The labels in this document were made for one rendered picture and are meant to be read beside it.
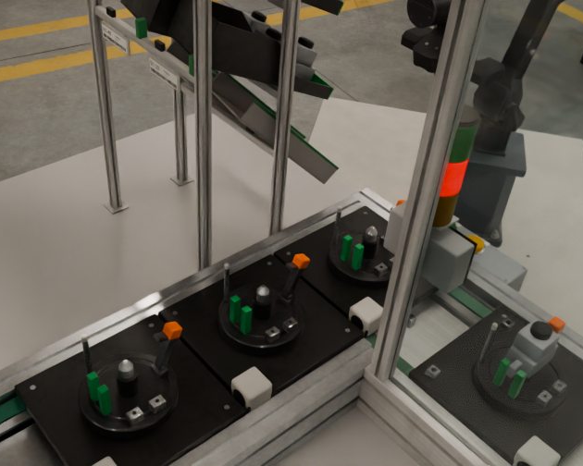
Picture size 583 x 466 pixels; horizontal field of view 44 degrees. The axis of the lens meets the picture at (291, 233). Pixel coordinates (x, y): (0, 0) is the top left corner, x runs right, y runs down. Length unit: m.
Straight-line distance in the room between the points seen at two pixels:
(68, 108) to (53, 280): 2.29
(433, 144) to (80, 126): 2.79
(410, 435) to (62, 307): 0.66
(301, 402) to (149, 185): 0.73
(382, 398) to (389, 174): 0.72
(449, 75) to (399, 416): 0.56
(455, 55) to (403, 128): 1.13
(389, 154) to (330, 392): 0.84
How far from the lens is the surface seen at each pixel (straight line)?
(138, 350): 1.14
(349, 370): 1.14
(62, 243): 1.51
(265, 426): 1.06
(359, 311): 1.19
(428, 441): 1.13
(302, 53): 1.32
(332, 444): 1.18
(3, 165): 3.31
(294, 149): 1.35
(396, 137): 1.88
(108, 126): 1.47
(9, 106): 3.73
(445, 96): 0.82
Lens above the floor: 1.83
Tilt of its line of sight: 40 degrees down
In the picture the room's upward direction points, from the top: 5 degrees clockwise
